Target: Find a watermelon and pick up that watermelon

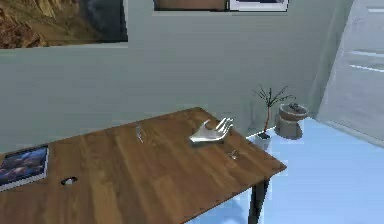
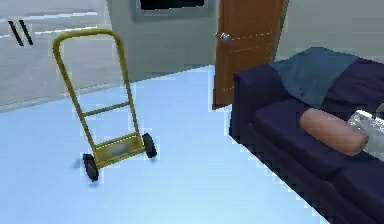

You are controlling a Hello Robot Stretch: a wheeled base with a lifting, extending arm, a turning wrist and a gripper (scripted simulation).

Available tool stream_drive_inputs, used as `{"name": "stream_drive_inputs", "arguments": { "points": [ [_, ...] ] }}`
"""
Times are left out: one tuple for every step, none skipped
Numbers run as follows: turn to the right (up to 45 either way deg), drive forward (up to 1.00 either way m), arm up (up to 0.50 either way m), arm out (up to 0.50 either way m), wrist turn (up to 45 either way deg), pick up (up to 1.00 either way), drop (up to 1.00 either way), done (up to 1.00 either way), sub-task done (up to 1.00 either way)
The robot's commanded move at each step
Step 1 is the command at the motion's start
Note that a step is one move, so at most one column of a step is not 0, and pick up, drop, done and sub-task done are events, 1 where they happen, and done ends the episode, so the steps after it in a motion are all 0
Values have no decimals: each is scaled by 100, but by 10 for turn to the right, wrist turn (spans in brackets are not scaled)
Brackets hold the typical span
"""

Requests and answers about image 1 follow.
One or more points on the bare twig plant white pot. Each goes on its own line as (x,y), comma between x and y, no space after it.
(267,116)

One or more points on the silver cutlery piece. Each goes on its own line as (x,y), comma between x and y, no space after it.
(139,133)

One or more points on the small clear glass object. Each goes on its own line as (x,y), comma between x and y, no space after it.
(233,154)

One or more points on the blue cover book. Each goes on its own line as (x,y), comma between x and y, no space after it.
(23,166)

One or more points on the pale grey room door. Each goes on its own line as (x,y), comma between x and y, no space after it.
(358,73)

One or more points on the brown framed wall picture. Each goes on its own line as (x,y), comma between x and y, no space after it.
(190,4)

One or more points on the small black and white object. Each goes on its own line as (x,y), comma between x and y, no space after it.
(69,181)

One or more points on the white framed wall picture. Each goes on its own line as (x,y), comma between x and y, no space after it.
(258,4)

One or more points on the brown grey stone pot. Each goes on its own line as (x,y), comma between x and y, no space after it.
(291,120)

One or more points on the brown landscape wall picture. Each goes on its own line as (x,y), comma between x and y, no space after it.
(56,21)

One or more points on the brown wooden table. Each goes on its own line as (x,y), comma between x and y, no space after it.
(140,180)

